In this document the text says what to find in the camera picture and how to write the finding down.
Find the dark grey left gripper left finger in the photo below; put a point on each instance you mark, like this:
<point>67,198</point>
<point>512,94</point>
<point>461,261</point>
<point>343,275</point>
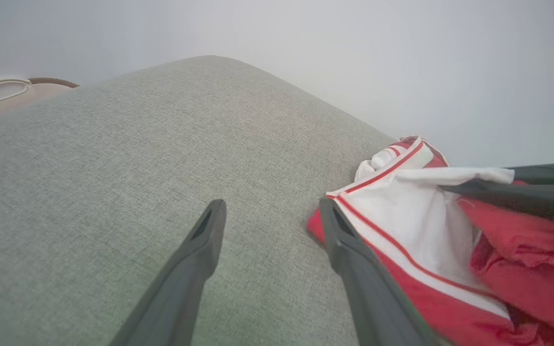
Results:
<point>181,293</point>

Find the grey fabric sofa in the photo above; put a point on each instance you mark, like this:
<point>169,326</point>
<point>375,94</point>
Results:
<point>161,154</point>

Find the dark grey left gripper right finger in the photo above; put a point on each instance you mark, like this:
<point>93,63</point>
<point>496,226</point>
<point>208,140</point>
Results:
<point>378,302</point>

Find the beige laundry basket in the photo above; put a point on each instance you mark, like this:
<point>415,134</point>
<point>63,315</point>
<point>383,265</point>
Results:
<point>3,103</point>

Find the red and white shirt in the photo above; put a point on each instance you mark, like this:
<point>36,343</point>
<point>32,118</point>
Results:
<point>416,226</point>

